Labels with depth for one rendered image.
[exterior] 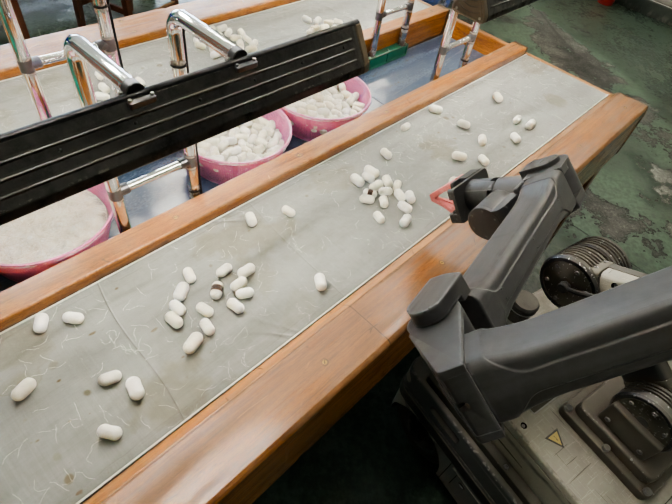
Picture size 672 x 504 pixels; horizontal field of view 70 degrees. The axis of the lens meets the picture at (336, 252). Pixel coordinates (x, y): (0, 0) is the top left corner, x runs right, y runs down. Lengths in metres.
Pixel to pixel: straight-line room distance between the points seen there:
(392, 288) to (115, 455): 0.49
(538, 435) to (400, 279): 0.48
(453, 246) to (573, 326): 0.59
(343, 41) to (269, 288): 0.42
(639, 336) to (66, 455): 0.67
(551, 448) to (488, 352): 0.78
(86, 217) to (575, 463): 1.09
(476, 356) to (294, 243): 0.59
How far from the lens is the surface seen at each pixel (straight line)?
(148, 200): 1.12
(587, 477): 1.18
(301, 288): 0.86
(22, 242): 1.02
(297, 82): 0.73
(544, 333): 0.40
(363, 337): 0.79
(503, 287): 0.54
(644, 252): 2.56
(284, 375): 0.74
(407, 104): 1.33
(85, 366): 0.82
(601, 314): 0.40
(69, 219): 1.04
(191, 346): 0.78
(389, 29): 1.72
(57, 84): 1.41
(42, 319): 0.87
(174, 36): 0.81
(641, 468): 1.20
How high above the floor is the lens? 1.43
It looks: 48 degrees down
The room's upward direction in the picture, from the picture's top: 11 degrees clockwise
